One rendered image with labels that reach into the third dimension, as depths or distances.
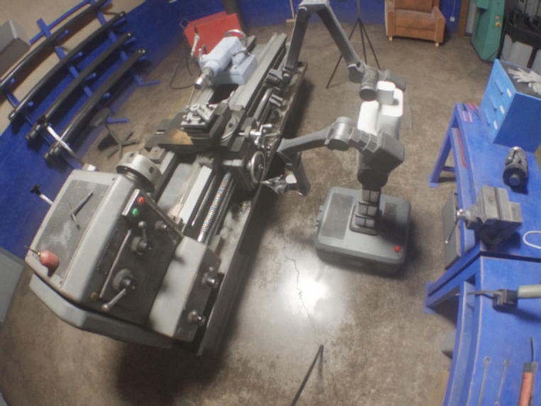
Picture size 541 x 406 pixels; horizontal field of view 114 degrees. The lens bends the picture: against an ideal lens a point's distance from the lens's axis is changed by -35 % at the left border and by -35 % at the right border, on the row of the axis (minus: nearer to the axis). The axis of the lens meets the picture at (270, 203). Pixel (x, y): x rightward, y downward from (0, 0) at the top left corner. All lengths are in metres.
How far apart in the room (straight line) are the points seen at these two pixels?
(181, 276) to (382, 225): 1.33
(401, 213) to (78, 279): 1.92
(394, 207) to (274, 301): 1.11
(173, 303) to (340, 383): 1.21
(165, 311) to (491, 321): 1.48
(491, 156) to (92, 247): 2.01
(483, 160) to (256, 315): 1.81
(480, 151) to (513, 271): 0.71
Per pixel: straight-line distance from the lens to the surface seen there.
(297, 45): 1.33
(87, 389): 2.99
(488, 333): 1.29
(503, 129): 1.78
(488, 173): 1.65
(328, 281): 2.04
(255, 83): 2.23
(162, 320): 1.41
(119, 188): 1.16
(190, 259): 1.43
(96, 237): 1.12
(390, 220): 1.97
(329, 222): 1.93
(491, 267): 1.37
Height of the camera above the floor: 1.97
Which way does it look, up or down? 55 degrees down
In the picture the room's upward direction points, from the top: 22 degrees counter-clockwise
